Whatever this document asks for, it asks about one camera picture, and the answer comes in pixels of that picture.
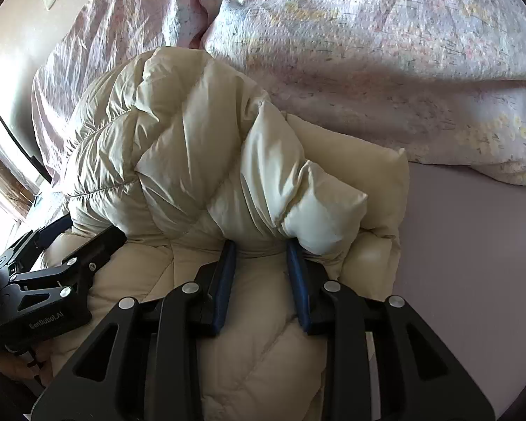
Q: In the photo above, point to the beige puffer down jacket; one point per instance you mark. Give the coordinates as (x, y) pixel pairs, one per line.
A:
(182, 152)

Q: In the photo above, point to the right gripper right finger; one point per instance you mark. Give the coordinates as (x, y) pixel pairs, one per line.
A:
(419, 377)

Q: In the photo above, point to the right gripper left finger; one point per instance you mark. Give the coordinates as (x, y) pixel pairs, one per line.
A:
(140, 362)

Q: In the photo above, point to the white pillow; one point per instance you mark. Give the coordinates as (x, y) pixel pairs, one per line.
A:
(380, 172)

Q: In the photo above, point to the person's left hand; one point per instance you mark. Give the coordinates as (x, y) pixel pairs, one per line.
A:
(16, 368)

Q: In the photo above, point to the pink floral duvet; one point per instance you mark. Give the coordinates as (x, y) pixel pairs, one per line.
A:
(445, 80)

